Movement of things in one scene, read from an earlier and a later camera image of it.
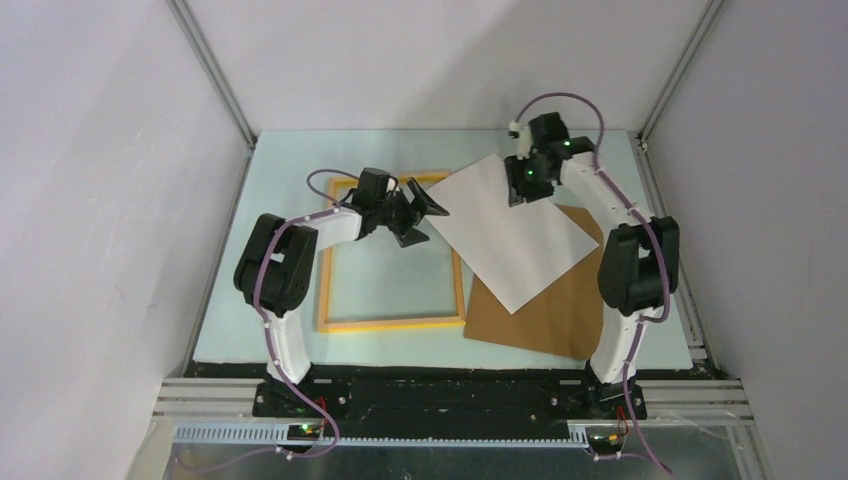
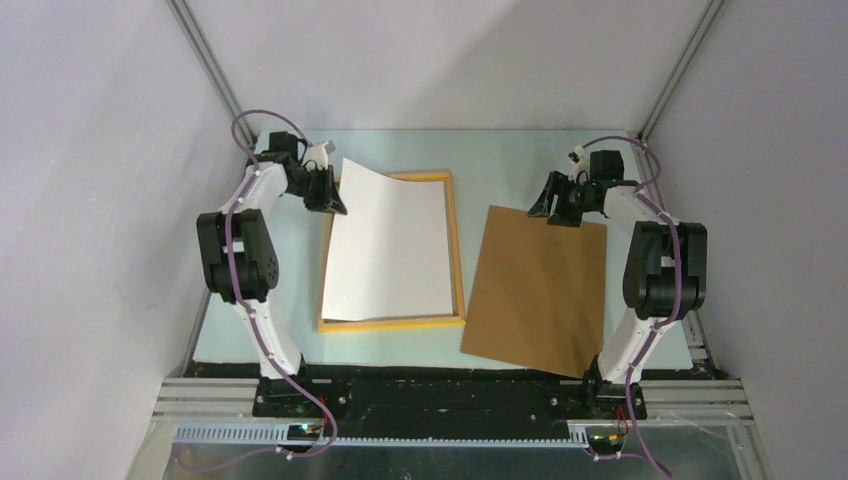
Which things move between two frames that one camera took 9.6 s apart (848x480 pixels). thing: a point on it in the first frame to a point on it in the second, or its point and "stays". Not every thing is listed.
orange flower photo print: x=521 y=249 to x=387 y=255
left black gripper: x=421 y=205 to x=329 y=198
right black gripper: x=517 y=189 to x=557 y=183
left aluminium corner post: x=218 y=76 stays
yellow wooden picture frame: x=326 y=324 stays
